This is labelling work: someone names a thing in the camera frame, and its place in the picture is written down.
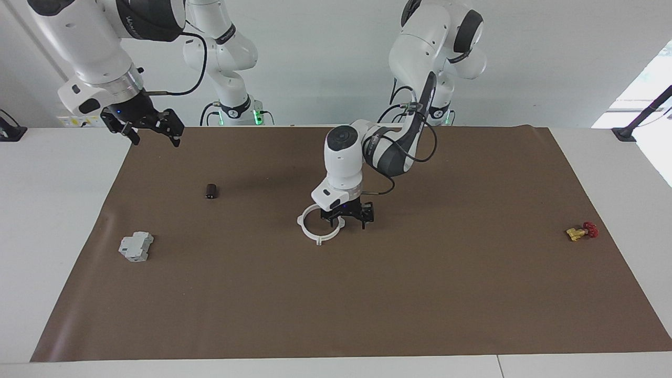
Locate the white half-ring pipe clamp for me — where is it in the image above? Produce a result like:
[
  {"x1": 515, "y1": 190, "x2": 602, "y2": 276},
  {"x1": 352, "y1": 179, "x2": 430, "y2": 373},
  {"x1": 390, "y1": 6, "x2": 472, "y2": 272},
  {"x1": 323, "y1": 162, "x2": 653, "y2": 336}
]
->
[
  {"x1": 318, "y1": 215, "x2": 347, "y2": 244},
  {"x1": 297, "y1": 204, "x2": 322, "y2": 246}
]

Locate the brown table mat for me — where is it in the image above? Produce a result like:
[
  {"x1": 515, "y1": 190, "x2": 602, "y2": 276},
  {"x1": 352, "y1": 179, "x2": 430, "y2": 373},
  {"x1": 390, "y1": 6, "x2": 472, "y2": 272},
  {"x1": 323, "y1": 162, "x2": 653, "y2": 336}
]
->
[{"x1": 30, "y1": 125, "x2": 672, "y2": 363}]

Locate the grey circuit breaker block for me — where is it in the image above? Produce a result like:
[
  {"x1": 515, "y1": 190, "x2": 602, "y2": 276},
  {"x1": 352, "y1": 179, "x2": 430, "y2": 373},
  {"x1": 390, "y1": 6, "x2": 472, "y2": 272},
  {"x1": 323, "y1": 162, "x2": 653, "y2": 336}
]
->
[{"x1": 118, "y1": 232, "x2": 154, "y2": 263}]

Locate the black stand with rod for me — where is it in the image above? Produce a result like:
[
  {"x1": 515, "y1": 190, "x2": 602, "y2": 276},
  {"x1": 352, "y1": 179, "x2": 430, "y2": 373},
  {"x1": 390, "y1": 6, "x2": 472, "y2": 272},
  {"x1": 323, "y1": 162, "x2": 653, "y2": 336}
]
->
[{"x1": 612, "y1": 85, "x2": 672, "y2": 143}]

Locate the black base cable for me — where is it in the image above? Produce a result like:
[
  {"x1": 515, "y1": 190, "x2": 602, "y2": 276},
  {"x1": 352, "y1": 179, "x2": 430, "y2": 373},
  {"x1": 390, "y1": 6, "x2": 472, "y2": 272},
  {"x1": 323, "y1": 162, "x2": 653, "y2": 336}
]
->
[
  {"x1": 377, "y1": 79, "x2": 415, "y2": 124},
  {"x1": 199, "y1": 102, "x2": 221, "y2": 127}
]

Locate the white wall socket box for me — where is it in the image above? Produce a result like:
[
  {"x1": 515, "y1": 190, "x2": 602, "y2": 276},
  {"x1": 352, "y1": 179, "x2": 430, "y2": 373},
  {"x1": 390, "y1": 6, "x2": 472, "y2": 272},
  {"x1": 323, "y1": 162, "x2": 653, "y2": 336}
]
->
[{"x1": 57, "y1": 115, "x2": 106, "y2": 128}]

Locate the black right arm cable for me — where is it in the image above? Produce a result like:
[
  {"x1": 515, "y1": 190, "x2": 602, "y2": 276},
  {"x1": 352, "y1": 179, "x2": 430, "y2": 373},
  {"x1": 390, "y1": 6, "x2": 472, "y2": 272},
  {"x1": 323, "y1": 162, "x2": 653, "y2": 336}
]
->
[{"x1": 144, "y1": 30, "x2": 207, "y2": 97}]

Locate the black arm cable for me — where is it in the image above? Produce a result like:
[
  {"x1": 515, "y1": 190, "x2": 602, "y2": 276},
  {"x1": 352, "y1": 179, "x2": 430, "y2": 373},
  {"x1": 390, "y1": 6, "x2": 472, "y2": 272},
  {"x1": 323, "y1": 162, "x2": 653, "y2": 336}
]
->
[
  {"x1": 361, "y1": 124, "x2": 438, "y2": 196},
  {"x1": 144, "y1": 30, "x2": 207, "y2": 97}
]

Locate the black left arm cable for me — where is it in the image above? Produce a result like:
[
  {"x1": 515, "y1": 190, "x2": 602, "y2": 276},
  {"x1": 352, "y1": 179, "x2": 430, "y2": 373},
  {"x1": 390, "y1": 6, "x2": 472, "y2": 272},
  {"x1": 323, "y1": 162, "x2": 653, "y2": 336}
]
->
[{"x1": 361, "y1": 124, "x2": 438, "y2": 196}]

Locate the black clamp mount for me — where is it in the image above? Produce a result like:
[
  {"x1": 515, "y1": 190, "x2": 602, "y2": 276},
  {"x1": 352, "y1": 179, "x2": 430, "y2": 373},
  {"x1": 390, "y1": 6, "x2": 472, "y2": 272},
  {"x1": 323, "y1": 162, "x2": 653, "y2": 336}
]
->
[{"x1": 0, "y1": 109, "x2": 28, "y2": 142}]

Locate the brass valve with red handle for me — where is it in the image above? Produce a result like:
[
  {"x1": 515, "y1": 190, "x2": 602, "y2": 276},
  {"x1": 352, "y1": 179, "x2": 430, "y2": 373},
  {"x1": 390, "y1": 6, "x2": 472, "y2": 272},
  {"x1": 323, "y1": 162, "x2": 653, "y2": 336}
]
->
[{"x1": 566, "y1": 222, "x2": 599, "y2": 242}]

